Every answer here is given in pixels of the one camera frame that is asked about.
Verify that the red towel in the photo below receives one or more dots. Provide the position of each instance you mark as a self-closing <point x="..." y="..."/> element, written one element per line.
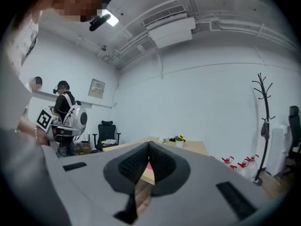
<point x="149" y="167"/>

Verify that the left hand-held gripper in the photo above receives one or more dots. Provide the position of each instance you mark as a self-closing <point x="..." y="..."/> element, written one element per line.
<point x="44" y="120"/>

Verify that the grey wall electrical panel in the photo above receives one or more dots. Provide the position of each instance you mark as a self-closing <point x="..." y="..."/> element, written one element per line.
<point x="96" y="88"/>

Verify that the black router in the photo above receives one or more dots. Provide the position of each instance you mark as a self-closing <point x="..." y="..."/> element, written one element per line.
<point x="86" y="139"/>

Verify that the patterned cloth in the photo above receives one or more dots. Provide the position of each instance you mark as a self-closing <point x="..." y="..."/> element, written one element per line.
<point x="109" y="142"/>

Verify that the white air conditioner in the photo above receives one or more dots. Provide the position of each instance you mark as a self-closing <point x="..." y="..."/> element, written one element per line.
<point x="171" y="32"/>

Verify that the dark hanging bag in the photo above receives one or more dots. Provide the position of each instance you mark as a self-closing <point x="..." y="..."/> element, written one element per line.
<point x="265" y="129"/>

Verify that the ceiling light panel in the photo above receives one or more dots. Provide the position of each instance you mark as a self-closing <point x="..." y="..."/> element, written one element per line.
<point x="114" y="20"/>

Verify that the black head camera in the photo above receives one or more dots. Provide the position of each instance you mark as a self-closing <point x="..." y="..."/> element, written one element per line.
<point x="100" y="22"/>

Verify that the person's head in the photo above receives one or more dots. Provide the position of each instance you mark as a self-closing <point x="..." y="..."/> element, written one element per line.
<point x="77" y="1"/>

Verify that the ceiling dome camera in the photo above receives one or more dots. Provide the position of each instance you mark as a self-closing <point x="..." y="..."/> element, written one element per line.
<point x="104" y="48"/>

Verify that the black and white office chair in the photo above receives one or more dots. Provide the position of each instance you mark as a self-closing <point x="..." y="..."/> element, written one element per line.
<point x="295" y="126"/>

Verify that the white flower bunch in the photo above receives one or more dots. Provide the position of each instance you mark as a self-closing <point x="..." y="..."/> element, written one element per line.
<point x="164" y="140"/>

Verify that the sunflower in white pot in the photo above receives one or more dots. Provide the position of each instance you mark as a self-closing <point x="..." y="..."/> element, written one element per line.
<point x="179" y="143"/>

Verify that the white cabinet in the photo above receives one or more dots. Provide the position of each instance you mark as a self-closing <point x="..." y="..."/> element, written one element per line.
<point x="278" y="149"/>

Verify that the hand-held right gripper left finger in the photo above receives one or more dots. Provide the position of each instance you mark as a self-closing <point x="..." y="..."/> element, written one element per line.
<point x="94" y="185"/>

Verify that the black coat rack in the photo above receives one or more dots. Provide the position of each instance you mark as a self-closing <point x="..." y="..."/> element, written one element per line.
<point x="266" y="107"/>

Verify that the person's left forearm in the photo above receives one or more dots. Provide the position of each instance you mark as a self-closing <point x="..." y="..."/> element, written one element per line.
<point x="27" y="129"/>

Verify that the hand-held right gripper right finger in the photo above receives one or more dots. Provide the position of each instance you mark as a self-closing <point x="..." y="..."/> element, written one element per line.
<point x="200" y="185"/>

